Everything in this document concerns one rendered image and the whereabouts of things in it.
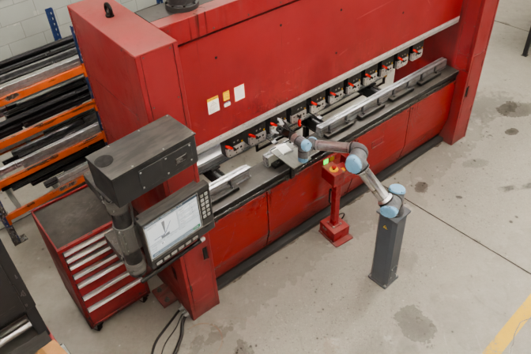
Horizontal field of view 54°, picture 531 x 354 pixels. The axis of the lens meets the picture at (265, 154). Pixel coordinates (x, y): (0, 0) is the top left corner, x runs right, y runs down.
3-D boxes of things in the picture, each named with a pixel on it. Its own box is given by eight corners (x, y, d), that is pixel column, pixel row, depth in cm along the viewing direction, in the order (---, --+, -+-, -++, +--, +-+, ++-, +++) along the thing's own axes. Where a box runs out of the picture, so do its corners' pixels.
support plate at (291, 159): (293, 169, 388) (293, 168, 387) (271, 152, 404) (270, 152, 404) (311, 159, 396) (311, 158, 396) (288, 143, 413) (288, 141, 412)
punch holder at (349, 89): (347, 96, 427) (348, 78, 417) (340, 91, 433) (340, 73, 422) (359, 88, 434) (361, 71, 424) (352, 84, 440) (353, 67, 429)
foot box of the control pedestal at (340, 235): (336, 247, 456) (337, 239, 449) (318, 231, 472) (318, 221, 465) (353, 237, 464) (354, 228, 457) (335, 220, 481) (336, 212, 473)
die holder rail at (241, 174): (196, 208, 378) (194, 198, 372) (192, 203, 381) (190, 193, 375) (251, 176, 401) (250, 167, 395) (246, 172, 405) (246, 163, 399)
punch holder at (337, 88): (329, 105, 418) (330, 87, 408) (321, 100, 423) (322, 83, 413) (343, 98, 425) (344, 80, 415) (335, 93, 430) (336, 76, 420)
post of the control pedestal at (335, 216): (333, 226, 460) (336, 180, 426) (329, 222, 463) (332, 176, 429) (338, 223, 462) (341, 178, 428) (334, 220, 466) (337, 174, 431)
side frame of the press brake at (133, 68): (193, 321, 406) (134, 57, 260) (141, 256, 458) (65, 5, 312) (220, 303, 417) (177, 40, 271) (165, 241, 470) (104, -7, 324)
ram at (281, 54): (182, 162, 345) (162, 53, 294) (175, 156, 350) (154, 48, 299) (458, 21, 485) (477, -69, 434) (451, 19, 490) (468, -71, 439)
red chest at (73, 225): (96, 340, 397) (58, 254, 334) (69, 297, 428) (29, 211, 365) (154, 303, 420) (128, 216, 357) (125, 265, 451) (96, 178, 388)
